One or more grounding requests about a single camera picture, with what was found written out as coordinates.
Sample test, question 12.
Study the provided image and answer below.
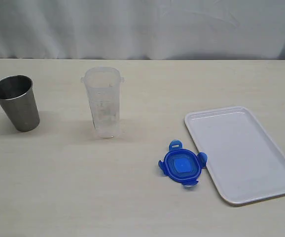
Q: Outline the white fabric backdrop curtain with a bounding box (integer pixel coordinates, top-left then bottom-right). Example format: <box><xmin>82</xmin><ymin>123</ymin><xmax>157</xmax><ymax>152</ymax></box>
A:
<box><xmin>0</xmin><ymin>0</ymin><xmax>285</xmax><ymax>60</ymax></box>

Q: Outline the clear tall plastic container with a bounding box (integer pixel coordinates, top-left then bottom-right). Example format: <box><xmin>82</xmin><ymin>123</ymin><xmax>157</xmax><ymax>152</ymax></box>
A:
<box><xmin>81</xmin><ymin>67</ymin><xmax>124</xmax><ymax>138</ymax></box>

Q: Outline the blue plastic snap lid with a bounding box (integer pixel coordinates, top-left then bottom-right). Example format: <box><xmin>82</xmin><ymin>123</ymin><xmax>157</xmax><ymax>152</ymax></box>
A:
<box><xmin>158</xmin><ymin>140</ymin><xmax>208</xmax><ymax>188</ymax></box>

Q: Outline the stainless steel cup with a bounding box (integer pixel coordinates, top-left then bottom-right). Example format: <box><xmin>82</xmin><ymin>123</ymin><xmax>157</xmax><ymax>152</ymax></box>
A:
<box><xmin>0</xmin><ymin>75</ymin><xmax>40</xmax><ymax>132</ymax></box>

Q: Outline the white rectangular plastic tray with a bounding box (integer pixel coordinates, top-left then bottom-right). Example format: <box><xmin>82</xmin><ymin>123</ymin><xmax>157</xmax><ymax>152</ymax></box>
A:
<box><xmin>184</xmin><ymin>106</ymin><xmax>285</xmax><ymax>205</ymax></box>

